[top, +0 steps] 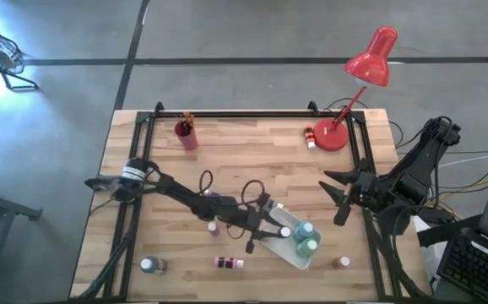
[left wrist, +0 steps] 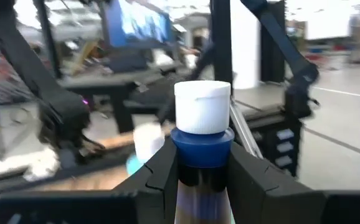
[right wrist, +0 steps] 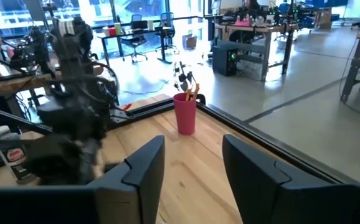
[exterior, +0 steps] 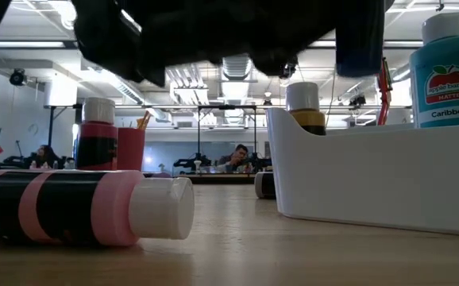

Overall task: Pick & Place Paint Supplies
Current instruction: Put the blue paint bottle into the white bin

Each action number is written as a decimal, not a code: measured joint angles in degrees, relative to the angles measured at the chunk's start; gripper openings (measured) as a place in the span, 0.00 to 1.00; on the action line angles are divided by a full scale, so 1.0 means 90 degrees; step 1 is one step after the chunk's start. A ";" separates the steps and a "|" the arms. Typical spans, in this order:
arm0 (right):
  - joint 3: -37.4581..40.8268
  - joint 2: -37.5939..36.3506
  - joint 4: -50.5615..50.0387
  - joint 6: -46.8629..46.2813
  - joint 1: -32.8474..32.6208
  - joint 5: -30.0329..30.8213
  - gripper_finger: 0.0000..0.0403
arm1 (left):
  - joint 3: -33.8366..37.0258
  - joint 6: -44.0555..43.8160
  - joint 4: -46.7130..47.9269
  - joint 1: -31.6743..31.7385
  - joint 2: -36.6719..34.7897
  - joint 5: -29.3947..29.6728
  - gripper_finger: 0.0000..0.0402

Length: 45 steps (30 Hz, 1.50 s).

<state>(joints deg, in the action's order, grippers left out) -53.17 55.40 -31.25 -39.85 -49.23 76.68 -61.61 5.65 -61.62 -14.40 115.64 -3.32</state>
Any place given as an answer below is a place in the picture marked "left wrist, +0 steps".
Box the violet paint bottle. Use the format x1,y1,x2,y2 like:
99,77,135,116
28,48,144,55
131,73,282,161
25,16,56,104
170,80,235,224

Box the black aluminium table frame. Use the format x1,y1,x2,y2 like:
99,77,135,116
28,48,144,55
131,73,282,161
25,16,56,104
0,0,321,200

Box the laptop computer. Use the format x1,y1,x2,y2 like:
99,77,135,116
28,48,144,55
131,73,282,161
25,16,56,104
103,0,174,74

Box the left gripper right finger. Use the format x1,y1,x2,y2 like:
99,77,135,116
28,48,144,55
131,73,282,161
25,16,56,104
228,141,327,224

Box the silver aluminium extrusion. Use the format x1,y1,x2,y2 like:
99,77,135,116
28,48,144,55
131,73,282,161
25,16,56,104
229,98,263,159

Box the black side desk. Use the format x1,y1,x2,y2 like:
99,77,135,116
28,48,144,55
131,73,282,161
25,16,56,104
57,60,187,134

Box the teal paint bottle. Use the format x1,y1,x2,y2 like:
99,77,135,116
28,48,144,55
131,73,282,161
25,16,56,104
126,122,166,175

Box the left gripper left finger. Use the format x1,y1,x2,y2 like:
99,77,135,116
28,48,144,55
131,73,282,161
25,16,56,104
114,136,179,224

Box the black box white labels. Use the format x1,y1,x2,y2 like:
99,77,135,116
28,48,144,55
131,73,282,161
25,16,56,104
273,121,302,177

